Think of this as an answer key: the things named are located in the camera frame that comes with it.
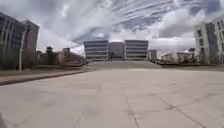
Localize wide stone steps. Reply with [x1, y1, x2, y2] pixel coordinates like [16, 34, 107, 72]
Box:
[83, 60, 164, 71]

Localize brown low building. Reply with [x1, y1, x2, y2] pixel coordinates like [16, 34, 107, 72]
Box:
[35, 46, 88, 66]

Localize grey paved slab plaza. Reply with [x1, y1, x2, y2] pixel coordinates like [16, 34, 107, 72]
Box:
[0, 66, 224, 128]

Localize low pale building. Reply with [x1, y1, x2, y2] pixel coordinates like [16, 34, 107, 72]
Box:
[159, 51, 198, 64]

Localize low raised kerb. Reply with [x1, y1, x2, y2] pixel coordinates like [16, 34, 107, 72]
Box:
[0, 69, 88, 87]

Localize tall dark building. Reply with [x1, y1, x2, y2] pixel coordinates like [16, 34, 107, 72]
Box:
[0, 11, 41, 70]

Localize wide building with glass middle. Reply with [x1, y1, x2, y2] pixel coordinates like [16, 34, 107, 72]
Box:
[83, 39, 150, 62]

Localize white tall building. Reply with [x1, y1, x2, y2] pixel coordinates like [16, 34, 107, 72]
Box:
[193, 16, 224, 66]

